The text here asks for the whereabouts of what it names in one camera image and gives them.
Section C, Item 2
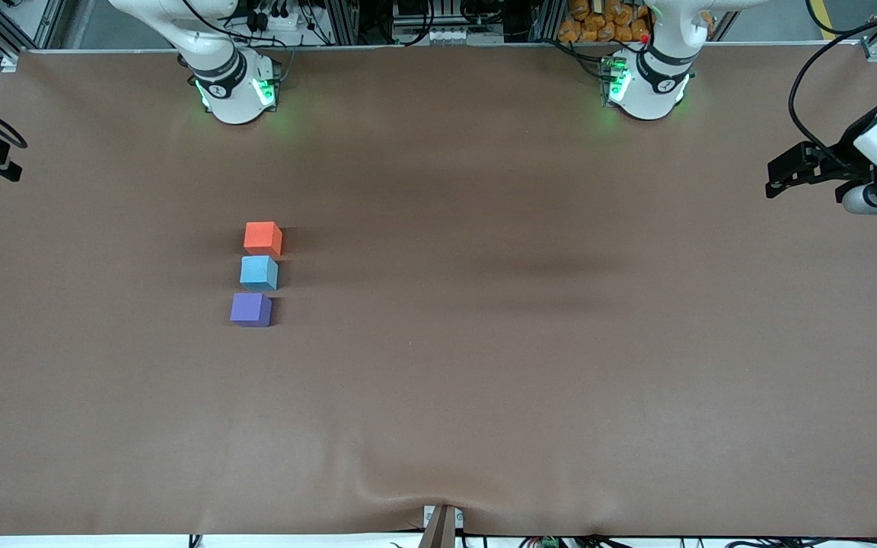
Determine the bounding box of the orange packets pile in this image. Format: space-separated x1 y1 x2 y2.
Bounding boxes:
556 0 654 44

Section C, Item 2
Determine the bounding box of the blue foam block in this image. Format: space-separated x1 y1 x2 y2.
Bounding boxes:
240 255 280 292

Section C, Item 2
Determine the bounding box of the table edge clamp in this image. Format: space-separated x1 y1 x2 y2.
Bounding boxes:
422 504 464 548

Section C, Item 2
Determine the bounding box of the white terminal block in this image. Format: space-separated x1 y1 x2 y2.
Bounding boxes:
417 26 479 46

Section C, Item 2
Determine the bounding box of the purple foam block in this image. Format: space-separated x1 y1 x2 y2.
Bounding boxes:
230 293 273 328

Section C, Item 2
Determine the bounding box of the white power strip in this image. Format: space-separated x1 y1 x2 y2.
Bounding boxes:
250 6 304 33

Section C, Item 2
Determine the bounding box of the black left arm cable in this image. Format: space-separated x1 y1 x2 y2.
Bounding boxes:
787 4 877 174

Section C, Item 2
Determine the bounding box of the brown table cover sheet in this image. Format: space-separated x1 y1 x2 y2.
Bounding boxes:
0 44 877 538

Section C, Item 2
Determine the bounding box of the orange foam block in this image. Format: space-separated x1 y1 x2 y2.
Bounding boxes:
244 221 284 258

